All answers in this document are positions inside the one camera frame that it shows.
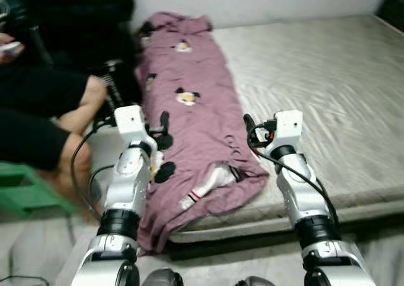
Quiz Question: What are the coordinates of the green plastic stool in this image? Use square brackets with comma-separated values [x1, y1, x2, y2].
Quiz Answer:
[0, 162, 80, 218]

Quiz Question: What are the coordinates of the quilted cream mattress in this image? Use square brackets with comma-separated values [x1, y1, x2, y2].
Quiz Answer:
[167, 15, 404, 244]

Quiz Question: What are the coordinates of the dark tufted headboard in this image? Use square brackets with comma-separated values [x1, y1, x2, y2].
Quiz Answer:
[377, 0, 404, 31]

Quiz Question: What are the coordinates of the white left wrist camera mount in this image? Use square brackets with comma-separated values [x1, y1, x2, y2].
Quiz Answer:
[114, 105, 151, 149]

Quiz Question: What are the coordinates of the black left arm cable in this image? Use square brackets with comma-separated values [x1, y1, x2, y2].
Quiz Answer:
[69, 119, 117, 220]

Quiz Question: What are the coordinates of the grey right robot leg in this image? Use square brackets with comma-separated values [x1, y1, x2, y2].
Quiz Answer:
[235, 275, 275, 286]

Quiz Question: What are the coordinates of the black bag with white print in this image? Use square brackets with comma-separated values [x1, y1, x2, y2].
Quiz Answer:
[95, 59, 143, 122]

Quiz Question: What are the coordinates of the purple cartoon print blanket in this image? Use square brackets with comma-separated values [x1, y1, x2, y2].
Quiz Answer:
[134, 11, 269, 255]

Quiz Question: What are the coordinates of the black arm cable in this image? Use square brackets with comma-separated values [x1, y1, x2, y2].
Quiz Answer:
[245, 131, 342, 223]
[69, 119, 117, 220]

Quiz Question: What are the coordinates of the person in black clothes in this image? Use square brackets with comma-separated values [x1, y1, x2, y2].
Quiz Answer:
[0, 33, 109, 198]

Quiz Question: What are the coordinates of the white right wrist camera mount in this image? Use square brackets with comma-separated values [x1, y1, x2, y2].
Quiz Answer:
[273, 109, 305, 151]

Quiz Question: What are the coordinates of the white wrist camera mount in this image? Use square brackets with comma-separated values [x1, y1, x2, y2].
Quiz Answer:
[273, 109, 305, 151]
[114, 105, 151, 149]

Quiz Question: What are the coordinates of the bare person hand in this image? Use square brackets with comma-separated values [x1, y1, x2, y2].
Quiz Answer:
[0, 35, 23, 63]

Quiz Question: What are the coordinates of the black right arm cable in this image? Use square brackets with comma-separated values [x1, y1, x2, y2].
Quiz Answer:
[245, 131, 342, 223]

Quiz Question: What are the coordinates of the dark bed frame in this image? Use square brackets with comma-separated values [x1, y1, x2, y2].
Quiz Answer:
[165, 220, 404, 261]

